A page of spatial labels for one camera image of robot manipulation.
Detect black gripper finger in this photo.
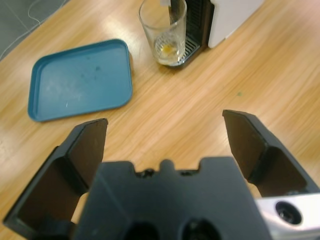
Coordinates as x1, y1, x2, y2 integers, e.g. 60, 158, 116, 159
3, 118, 109, 236
222, 109, 320, 199

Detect white capsule coffee machine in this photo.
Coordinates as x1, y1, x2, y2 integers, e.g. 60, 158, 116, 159
159, 0, 266, 69

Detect clear drinking glass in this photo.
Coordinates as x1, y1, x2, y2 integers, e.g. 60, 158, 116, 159
138, 0, 188, 67

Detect teal plastic tray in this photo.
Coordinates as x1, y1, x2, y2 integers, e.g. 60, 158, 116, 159
27, 38, 133, 123

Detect white floor cable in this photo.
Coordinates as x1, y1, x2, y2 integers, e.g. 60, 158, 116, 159
26, 0, 42, 27

